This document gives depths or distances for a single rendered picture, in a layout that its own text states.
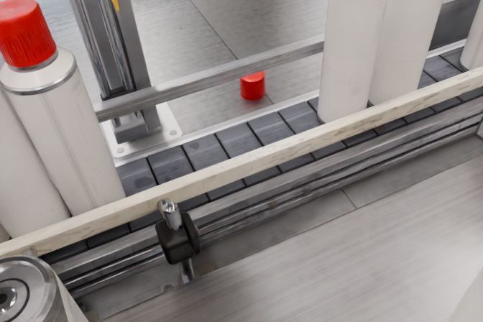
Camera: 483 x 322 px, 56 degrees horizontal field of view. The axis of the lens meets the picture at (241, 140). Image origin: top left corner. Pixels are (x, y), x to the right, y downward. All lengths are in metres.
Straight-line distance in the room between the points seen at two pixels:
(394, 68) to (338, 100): 0.07
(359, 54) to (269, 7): 0.39
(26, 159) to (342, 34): 0.28
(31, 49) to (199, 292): 0.22
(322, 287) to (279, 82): 0.33
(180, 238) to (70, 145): 0.11
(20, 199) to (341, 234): 0.26
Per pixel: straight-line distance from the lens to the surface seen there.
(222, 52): 0.70
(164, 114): 0.59
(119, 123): 0.49
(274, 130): 0.49
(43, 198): 0.40
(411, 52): 0.48
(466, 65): 0.61
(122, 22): 0.48
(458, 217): 0.45
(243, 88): 0.60
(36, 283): 0.19
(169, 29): 0.77
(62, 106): 0.34
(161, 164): 0.47
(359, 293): 0.38
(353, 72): 0.44
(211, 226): 0.44
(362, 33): 0.42
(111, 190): 0.41
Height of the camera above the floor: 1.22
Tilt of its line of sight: 45 degrees down
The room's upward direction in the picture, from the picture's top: 4 degrees counter-clockwise
